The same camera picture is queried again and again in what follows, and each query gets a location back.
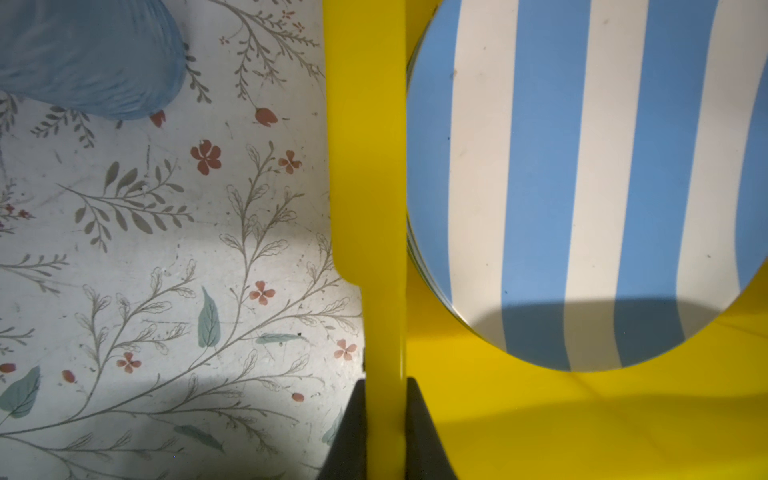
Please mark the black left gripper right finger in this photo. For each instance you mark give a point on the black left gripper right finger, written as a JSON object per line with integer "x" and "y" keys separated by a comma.
{"x": 426, "y": 458}

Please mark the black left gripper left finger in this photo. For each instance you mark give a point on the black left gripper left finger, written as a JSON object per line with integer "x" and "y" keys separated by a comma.
{"x": 347, "y": 458}

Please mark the yellow plastic bin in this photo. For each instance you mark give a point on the yellow plastic bin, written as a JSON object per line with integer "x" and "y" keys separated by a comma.
{"x": 698, "y": 411}

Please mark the floral patterned table mat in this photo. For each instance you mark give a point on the floral patterned table mat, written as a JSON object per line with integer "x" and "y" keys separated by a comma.
{"x": 169, "y": 304}

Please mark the frosted blue plastic cup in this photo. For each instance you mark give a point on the frosted blue plastic cup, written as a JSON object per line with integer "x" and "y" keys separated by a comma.
{"x": 121, "y": 60}

